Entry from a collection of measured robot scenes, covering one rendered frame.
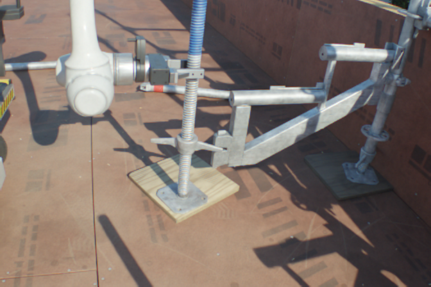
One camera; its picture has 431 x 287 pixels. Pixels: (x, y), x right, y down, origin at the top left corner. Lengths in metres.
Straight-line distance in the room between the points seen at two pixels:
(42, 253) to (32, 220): 0.15
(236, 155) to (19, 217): 0.76
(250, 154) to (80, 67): 0.68
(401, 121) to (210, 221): 0.89
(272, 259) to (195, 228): 0.27
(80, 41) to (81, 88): 0.11
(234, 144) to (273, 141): 0.15
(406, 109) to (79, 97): 1.25
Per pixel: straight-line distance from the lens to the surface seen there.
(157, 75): 0.96
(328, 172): 1.58
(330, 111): 1.31
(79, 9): 0.83
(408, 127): 1.57
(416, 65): 1.54
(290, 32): 2.34
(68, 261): 1.12
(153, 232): 1.18
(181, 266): 1.09
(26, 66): 2.49
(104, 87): 0.78
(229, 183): 1.37
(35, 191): 1.39
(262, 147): 1.24
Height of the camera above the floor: 0.85
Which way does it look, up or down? 29 degrees down
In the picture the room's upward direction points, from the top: 8 degrees clockwise
